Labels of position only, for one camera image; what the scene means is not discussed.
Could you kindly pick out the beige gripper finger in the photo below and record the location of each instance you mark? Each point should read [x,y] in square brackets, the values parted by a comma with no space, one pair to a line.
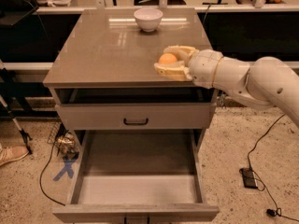
[177,71]
[183,53]

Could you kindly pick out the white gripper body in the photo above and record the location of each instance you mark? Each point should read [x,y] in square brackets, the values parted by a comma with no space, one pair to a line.
[204,66]

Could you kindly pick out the orange fruit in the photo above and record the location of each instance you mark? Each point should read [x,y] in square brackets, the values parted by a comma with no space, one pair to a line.
[167,58]

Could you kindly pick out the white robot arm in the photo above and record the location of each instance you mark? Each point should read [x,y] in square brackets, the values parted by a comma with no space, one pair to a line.
[267,82]

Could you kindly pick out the grey drawer cabinet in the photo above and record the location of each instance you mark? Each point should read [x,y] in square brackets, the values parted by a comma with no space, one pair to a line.
[108,59]

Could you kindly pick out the open grey drawer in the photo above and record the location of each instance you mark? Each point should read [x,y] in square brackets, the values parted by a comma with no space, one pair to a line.
[137,177]

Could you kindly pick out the white ceramic bowl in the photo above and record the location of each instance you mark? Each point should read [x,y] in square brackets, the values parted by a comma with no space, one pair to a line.
[148,18]

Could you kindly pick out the black power adapter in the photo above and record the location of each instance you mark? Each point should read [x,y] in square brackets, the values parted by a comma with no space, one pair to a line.
[248,177]

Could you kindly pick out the blue tape cross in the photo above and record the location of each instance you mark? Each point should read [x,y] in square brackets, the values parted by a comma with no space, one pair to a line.
[69,160]

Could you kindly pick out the tripod leg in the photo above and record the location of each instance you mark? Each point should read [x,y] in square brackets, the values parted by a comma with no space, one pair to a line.
[25,136]

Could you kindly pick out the beige shoe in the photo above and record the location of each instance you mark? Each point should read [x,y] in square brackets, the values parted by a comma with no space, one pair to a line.
[10,154]

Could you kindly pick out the black drawer handle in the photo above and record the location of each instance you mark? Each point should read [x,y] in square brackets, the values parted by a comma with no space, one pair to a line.
[135,122]

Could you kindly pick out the wire basket with items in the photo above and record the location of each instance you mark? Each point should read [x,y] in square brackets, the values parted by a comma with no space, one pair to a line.
[63,140]

